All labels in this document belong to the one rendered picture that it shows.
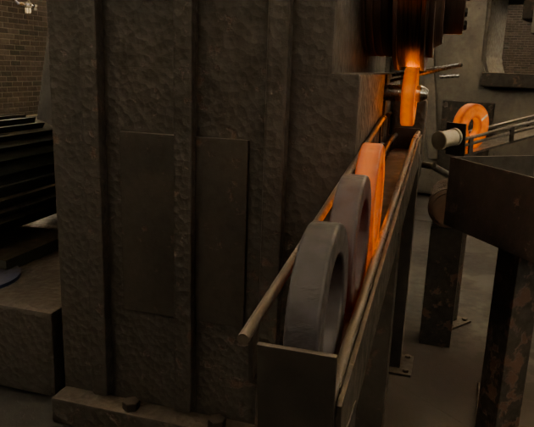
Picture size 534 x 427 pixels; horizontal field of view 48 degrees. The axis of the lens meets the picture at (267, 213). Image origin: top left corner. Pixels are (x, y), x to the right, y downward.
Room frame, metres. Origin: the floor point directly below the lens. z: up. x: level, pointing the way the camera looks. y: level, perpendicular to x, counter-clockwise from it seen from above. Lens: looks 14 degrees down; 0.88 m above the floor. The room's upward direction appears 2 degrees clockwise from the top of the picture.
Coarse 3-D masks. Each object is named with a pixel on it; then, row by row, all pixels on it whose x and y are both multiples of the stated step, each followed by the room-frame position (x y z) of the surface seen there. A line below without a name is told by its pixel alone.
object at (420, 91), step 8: (384, 88) 1.63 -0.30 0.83; (392, 88) 1.62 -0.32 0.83; (400, 88) 1.62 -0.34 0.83; (416, 88) 1.61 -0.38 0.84; (424, 88) 1.61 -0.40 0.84; (384, 96) 1.63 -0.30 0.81; (392, 96) 1.62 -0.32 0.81; (400, 96) 1.62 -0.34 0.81; (416, 96) 1.60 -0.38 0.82; (424, 96) 1.60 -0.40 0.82
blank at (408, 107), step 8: (408, 72) 1.59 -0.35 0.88; (416, 72) 1.59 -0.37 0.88; (408, 80) 1.57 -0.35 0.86; (416, 80) 1.59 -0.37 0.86; (408, 88) 1.56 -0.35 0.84; (408, 96) 1.56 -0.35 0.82; (400, 104) 1.57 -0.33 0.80; (408, 104) 1.56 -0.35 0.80; (416, 104) 1.68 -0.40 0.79; (400, 112) 1.57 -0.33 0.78; (408, 112) 1.56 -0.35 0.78; (400, 120) 1.59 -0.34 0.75; (408, 120) 1.58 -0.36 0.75
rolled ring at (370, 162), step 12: (372, 144) 0.93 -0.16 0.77; (360, 156) 0.89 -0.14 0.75; (372, 156) 0.89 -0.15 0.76; (384, 156) 0.97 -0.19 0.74; (360, 168) 0.87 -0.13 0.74; (372, 168) 0.87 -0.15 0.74; (384, 168) 0.99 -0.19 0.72; (372, 180) 0.86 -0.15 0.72; (372, 192) 0.85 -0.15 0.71; (372, 204) 0.85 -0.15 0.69; (372, 216) 0.85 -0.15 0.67; (372, 228) 0.85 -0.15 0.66; (372, 240) 0.86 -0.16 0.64; (372, 252) 0.88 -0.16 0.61
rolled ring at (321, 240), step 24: (312, 240) 0.55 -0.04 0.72; (336, 240) 0.56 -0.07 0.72; (312, 264) 0.53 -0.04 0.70; (336, 264) 0.63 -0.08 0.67; (312, 288) 0.51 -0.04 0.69; (336, 288) 0.64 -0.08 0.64; (288, 312) 0.51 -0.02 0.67; (312, 312) 0.50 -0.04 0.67; (336, 312) 0.64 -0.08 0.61; (288, 336) 0.50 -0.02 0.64; (312, 336) 0.50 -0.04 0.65; (336, 336) 0.62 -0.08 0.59
